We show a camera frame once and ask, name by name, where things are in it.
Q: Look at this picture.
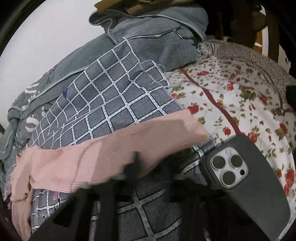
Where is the pink knitted sweater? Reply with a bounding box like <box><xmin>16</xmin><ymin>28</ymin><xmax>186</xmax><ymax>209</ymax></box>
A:
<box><xmin>10</xmin><ymin>110</ymin><xmax>209</xmax><ymax>240</ymax></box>

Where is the smartphone in dark case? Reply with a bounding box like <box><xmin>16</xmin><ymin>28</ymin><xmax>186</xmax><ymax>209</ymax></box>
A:
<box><xmin>200</xmin><ymin>135</ymin><xmax>290</xmax><ymax>240</ymax></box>

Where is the floral white bedsheet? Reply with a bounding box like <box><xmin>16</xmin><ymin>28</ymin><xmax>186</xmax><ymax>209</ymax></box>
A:
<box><xmin>165</xmin><ymin>39</ymin><xmax>296</xmax><ymax>241</ymax></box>

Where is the grey checked star bedsheet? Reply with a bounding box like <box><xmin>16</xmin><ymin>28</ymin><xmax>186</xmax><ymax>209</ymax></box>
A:
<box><xmin>4</xmin><ymin>37</ymin><xmax>271</xmax><ymax>241</ymax></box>

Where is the grey-green floral blanket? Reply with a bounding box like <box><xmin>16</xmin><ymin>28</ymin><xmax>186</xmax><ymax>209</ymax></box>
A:
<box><xmin>0</xmin><ymin>6</ymin><xmax>209</xmax><ymax>186</ymax></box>

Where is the olive brown garment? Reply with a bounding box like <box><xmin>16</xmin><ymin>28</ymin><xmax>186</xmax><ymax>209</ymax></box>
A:
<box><xmin>94</xmin><ymin>0</ymin><xmax>192</xmax><ymax>16</ymax></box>

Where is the wooden door frame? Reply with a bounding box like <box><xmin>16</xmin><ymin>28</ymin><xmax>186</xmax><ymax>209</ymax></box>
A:
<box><xmin>253</xmin><ymin>6</ymin><xmax>280</xmax><ymax>62</ymax></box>

